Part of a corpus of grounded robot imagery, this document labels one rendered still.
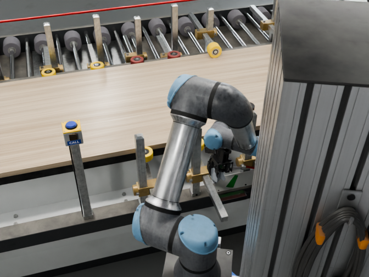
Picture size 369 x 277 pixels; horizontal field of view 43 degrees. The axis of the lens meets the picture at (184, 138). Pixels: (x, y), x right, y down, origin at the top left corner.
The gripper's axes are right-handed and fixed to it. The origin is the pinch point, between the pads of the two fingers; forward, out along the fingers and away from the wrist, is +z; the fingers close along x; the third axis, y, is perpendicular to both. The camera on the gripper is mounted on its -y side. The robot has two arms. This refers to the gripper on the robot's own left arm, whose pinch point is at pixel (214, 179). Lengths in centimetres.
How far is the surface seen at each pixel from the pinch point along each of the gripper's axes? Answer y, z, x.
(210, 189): -0.5, 5.3, -1.6
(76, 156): -13, -15, -57
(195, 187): -11.4, 11.9, -3.6
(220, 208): 11.4, 6.5, -2.1
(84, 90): -87, -6, -39
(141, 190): -12.7, 8.7, -29.3
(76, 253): -45, 71, -56
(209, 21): -112, -31, 46
